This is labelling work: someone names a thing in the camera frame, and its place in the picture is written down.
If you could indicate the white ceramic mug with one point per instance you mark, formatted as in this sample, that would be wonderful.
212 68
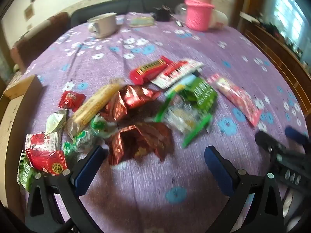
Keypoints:
103 25

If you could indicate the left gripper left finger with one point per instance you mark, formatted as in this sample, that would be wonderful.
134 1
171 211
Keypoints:
53 203

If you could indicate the red round-logo packet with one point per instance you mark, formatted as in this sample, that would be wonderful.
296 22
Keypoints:
51 162

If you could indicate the green packet at edge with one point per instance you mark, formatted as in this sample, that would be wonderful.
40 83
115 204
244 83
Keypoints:
25 172

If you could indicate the clear glass jar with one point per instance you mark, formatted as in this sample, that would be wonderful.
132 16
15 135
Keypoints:
181 9

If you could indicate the black sofa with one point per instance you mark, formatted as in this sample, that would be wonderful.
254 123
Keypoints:
120 7

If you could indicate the long red snack bar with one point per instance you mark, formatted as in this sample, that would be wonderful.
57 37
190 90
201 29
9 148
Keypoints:
145 73

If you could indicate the dark red foil bag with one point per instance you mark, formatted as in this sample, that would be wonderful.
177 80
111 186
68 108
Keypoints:
126 100
138 140

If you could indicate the cardboard box tray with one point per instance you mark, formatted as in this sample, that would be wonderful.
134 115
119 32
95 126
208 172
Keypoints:
17 105

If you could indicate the green snack bag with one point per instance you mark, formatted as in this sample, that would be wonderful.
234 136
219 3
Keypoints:
190 109

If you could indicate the white plastic jar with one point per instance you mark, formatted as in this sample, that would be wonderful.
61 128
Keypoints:
218 20

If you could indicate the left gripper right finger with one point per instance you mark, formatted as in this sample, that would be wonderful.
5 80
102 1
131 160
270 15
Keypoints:
265 213

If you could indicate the green clear candy bag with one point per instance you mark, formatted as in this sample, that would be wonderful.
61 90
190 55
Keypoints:
98 128

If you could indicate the pink cartoon candy packet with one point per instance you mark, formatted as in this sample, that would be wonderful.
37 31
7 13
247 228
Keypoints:
238 96

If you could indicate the wooden cabinet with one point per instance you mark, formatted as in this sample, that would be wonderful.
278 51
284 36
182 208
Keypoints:
282 58

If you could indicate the small black cup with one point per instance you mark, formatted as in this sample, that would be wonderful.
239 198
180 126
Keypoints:
162 15

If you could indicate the pink knit-sleeved bottle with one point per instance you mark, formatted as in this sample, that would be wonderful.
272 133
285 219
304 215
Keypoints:
198 14

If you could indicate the red white snack packet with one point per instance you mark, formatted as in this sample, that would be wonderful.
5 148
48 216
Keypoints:
176 71

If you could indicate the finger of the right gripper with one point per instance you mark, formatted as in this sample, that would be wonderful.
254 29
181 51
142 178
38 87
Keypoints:
296 136
268 143

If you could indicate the white green small packet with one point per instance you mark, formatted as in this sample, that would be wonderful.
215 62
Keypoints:
56 121

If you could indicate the metal spoon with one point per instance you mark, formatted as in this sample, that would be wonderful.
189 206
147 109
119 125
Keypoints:
178 22

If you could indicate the small green booklet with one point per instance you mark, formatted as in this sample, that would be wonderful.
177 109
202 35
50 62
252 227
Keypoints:
142 21

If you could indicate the red white small packet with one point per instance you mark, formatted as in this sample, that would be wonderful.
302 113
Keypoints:
40 141

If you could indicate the brown armchair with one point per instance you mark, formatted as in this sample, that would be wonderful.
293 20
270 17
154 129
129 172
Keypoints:
32 44

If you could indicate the small red candy packet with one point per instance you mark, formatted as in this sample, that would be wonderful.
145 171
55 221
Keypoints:
71 100

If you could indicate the yellow biscuit pack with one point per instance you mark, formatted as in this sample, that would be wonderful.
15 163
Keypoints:
84 114

